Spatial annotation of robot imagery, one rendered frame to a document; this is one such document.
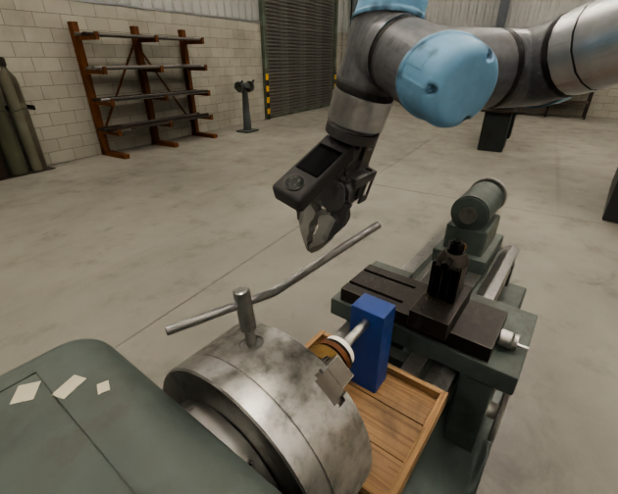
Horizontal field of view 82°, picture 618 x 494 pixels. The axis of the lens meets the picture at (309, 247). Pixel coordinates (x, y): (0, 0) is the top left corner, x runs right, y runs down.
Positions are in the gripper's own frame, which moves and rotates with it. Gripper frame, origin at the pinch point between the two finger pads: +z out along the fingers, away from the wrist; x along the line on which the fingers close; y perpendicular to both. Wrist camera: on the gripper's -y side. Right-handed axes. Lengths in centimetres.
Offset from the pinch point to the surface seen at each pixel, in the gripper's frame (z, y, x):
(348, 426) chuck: 9.2, -14.0, -20.6
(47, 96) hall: 223, 199, 641
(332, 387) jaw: 7.4, -12.4, -16.1
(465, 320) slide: 28, 44, -28
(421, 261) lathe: 46, 86, -5
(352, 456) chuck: 11.6, -15.3, -23.0
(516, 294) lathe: 53, 115, -43
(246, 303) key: 0.5, -15.7, -2.1
